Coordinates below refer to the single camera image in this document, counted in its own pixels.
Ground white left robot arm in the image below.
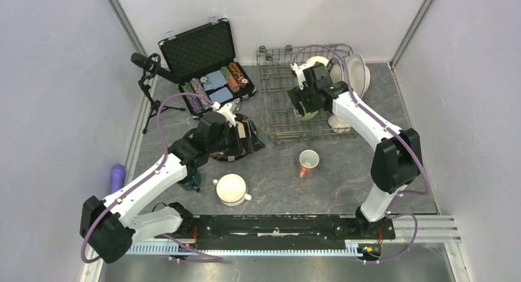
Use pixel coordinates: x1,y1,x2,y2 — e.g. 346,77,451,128
80,111,265,264

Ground dark striped plate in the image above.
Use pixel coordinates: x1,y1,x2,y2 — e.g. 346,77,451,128
210,113,257,162

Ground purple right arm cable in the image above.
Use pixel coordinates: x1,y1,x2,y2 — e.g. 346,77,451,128
289,44,431,265

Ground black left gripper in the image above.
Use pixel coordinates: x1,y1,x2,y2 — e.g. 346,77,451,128
208,119,264,156

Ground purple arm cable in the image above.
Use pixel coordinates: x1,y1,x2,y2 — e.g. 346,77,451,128
289,44,431,265
80,93,225,265

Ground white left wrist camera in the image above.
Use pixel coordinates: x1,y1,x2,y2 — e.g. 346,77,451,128
216,101,239,127

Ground small white cup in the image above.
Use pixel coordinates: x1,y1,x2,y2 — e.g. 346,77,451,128
327,114,351,133

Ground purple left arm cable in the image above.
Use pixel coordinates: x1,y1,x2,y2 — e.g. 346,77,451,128
80,93,225,265

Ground black poker chip case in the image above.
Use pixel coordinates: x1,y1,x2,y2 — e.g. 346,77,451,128
158,18,257,104

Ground white two-handled soup cup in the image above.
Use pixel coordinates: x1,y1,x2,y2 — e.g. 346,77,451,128
213,174,252,206

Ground black microphone on tripod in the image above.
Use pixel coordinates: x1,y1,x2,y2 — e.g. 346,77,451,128
130,52,187,135

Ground orange mug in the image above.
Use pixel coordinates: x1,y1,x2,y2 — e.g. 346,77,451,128
299,149,319,178

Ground dark green mug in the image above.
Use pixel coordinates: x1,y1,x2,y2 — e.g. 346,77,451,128
178,171,202,193

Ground light green mug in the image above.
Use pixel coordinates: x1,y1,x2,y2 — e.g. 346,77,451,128
293,103,319,121

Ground grey wire dish rack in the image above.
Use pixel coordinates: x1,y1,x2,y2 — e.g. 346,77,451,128
257,44,356,145

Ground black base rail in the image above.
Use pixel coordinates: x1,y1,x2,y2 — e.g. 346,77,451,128
171,214,396,251

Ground white scalloped bowl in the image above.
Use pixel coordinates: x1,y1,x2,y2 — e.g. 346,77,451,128
305,56,329,68

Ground white plain plate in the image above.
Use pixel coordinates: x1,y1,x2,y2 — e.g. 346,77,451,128
347,53,370,98

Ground teal rimmed patterned plate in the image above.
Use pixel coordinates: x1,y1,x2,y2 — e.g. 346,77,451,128
326,57,344,83

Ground purple cylinder object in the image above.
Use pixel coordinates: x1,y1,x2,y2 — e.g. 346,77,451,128
111,164,127,193

